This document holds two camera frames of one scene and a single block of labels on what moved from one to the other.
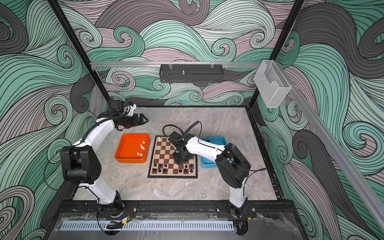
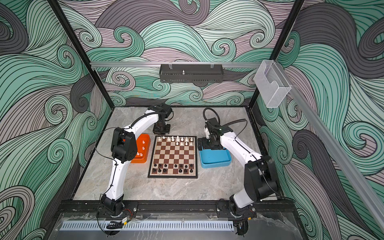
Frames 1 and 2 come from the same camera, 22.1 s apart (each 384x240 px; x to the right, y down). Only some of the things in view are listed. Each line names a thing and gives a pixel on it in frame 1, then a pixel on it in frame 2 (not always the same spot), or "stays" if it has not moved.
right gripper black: x=178 y=161 -> x=205 y=144
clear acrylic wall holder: x=271 y=84 stays
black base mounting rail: x=177 y=207 stays
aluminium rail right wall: x=365 y=186 stays
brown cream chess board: x=162 y=164 stays
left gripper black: x=135 y=122 -> x=163 y=134
